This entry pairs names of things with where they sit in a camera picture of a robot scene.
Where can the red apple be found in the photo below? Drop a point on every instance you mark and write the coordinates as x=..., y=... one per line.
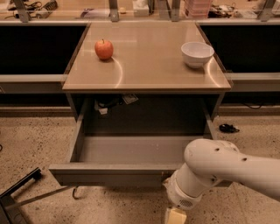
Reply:
x=104, y=49

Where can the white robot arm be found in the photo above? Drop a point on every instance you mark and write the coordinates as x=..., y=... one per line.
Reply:
x=207, y=163

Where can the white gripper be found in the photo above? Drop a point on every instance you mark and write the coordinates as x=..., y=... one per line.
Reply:
x=178, y=196

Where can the white bowl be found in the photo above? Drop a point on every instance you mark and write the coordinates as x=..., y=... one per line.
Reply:
x=196, y=54

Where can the metal hook rod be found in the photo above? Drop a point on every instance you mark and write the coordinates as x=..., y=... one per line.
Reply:
x=36, y=198

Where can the white box on shelf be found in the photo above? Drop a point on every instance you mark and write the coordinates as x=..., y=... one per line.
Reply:
x=140, y=8

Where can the black object on floor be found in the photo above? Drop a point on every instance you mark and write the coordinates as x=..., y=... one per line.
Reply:
x=226, y=128

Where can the pink plastic basket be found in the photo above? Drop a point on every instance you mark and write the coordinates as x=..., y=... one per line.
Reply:
x=197, y=8

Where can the white label tag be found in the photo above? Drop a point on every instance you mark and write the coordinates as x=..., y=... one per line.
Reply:
x=129, y=98

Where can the grey top drawer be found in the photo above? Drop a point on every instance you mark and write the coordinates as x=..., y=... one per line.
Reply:
x=138, y=144

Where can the grey drawer cabinet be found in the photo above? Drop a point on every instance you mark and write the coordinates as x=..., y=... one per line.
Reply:
x=147, y=61

